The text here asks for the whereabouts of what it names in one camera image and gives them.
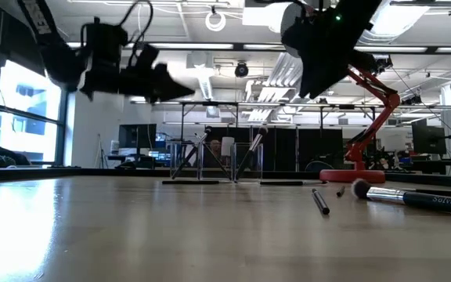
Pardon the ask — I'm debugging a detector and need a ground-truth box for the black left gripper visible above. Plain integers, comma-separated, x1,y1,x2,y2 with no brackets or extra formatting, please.
117,64,196,103

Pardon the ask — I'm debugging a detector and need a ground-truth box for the black metal rack frame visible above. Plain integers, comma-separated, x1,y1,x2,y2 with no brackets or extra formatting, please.
130,99,379,173

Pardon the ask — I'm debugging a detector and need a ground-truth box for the black ceiling speaker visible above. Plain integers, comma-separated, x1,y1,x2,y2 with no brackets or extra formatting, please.
234,61,250,78

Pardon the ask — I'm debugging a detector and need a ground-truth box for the long ceiling light strip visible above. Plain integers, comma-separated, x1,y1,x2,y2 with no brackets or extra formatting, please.
64,41,451,55

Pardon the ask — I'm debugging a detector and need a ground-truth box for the black computer monitor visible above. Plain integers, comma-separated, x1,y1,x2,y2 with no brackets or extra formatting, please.
117,123,157,150
411,118,448,156

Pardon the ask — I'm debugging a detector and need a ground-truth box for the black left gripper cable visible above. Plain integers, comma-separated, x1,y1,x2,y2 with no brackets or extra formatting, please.
117,0,155,56

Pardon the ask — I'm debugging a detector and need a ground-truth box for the white ceiling cable coil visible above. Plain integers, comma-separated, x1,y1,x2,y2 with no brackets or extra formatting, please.
204,10,227,33

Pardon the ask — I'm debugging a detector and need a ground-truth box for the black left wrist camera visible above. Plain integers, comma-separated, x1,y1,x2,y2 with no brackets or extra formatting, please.
131,42,161,75

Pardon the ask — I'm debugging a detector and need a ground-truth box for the large office window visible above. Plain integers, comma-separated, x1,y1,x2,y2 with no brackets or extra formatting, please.
0,58,74,168

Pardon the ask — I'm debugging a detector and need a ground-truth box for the large Solve powder brush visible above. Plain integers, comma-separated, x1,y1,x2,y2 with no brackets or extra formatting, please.
351,178,451,219

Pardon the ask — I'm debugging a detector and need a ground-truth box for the clear acrylic brush organizer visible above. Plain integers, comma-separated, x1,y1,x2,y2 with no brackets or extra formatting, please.
169,142,263,184

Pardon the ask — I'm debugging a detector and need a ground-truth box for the thick grey-handled makeup brush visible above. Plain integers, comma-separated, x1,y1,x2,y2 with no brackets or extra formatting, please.
171,125,213,180

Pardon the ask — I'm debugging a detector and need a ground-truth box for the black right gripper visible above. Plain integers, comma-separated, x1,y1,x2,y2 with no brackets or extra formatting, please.
283,0,367,99

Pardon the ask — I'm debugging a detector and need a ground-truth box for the black partition wall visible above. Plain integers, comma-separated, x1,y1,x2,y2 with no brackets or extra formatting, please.
204,125,345,172

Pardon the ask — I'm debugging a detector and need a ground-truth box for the red desk lamp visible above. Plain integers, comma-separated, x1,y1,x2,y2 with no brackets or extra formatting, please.
280,2,402,184

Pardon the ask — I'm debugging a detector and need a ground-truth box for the black aluminium table frame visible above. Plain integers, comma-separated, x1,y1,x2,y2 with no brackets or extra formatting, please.
0,166,451,190

